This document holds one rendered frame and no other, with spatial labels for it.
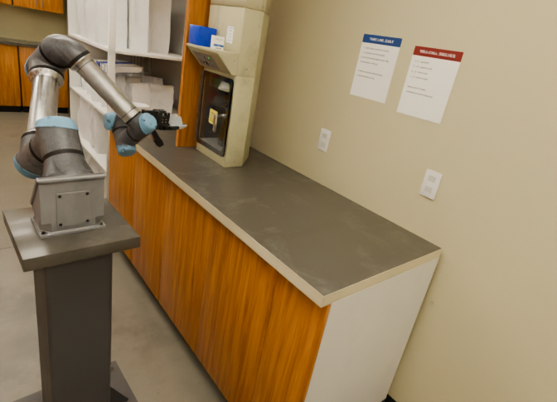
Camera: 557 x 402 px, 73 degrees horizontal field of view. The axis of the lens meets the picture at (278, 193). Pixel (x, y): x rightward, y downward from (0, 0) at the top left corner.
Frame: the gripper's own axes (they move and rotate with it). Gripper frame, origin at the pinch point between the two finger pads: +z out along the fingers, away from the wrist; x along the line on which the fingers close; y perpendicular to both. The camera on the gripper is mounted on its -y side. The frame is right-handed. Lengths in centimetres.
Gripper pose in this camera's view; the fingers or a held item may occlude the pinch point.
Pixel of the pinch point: (182, 126)
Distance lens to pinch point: 189.6
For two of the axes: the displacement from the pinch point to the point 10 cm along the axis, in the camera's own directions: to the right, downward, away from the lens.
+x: -6.2, -3.9, 6.8
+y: 1.7, -9.2, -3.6
